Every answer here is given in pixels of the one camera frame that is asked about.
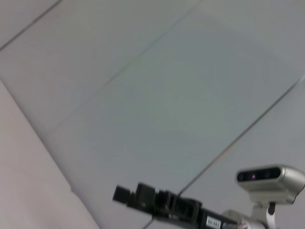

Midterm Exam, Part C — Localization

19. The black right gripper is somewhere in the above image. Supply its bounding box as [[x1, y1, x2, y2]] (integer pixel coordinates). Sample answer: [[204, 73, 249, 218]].
[[133, 182, 242, 229]]

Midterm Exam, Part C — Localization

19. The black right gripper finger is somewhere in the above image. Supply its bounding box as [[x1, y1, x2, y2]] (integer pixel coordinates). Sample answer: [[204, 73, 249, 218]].
[[112, 185, 137, 208]]

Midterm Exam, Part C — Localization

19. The silver right camera bracket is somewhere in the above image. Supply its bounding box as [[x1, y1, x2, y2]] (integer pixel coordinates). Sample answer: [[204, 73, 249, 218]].
[[249, 199, 278, 229]]

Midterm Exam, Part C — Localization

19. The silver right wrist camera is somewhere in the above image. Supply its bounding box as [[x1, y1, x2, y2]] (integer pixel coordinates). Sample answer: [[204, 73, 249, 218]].
[[235, 164, 305, 206]]

